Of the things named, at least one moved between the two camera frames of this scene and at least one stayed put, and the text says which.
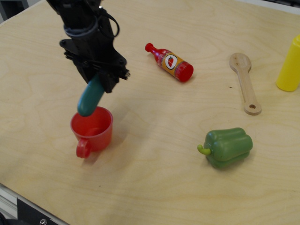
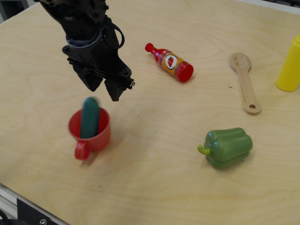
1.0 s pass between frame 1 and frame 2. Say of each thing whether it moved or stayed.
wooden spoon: stayed
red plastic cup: stayed
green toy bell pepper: stayed
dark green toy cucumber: moved
